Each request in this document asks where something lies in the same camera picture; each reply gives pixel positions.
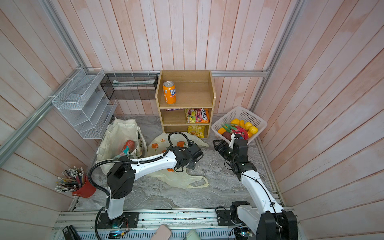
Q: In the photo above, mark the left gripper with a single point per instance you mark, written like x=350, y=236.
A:
x=192, y=164

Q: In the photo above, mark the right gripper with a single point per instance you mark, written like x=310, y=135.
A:
x=224, y=144

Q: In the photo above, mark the orange print plastic bag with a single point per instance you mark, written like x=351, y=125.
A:
x=178, y=180

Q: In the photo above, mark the white plastic fruit basket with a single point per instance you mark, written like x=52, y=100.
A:
x=241, y=114

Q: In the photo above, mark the red cola can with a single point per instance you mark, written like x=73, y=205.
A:
x=128, y=147

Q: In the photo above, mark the cream canvas tote bag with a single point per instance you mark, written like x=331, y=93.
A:
x=115, y=137

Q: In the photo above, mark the teal snack packet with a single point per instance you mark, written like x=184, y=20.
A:
x=121, y=155

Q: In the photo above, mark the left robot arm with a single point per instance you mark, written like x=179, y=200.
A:
x=120, y=180

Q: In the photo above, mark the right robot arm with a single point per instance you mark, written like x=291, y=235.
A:
x=270, y=221

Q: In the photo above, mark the pink dragon fruit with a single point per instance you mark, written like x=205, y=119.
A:
x=236, y=129

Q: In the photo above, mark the yellow chips packet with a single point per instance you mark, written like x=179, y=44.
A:
x=198, y=131

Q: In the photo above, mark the yellow lemon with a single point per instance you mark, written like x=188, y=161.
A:
x=253, y=130

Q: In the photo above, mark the orange snack packet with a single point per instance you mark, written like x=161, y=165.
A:
x=202, y=116

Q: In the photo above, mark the colourful candy packet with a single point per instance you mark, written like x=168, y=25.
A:
x=193, y=116

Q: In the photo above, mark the wooden two-tier shelf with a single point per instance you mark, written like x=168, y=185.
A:
x=195, y=89

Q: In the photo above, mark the orange Fanta can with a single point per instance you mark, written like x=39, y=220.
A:
x=169, y=90

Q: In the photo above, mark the pink phone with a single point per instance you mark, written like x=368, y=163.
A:
x=162, y=233

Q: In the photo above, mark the black mesh basket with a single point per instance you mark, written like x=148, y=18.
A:
x=120, y=87

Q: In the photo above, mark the red pencil cup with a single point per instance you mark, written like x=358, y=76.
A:
x=76, y=182

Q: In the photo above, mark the white wire mesh rack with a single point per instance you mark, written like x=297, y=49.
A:
x=84, y=104

